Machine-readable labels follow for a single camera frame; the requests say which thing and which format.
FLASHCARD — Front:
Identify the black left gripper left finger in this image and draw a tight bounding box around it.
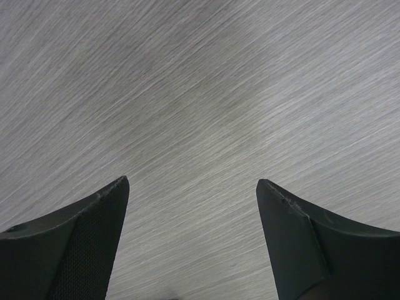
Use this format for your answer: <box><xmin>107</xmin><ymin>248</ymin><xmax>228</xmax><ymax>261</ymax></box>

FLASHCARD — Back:
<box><xmin>1</xmin><ymin>176</ymin><xmax>129</xmax><ymax>299</ymax></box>

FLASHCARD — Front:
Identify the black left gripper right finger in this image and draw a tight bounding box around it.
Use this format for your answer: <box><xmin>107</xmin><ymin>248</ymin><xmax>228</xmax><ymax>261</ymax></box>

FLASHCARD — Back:
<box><xmin>256</xmin><ymin>179</ymin><xmax>399</xmax><ymax>299</ymax></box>

